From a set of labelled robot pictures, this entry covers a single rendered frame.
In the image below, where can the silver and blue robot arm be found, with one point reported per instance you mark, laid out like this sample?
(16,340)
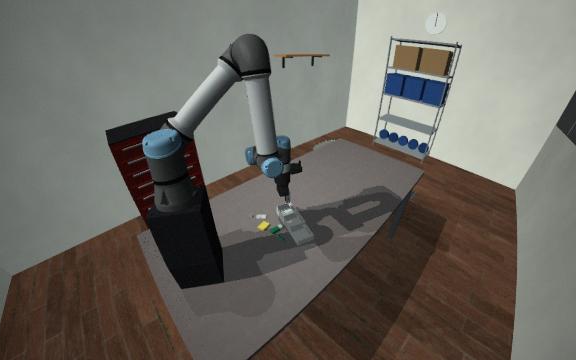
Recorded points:
(164,150)

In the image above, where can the yellow block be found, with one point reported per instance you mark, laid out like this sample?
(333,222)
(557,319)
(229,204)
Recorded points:
(263,226)

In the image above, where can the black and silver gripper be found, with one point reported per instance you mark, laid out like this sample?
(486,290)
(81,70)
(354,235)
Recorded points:
(283,180)

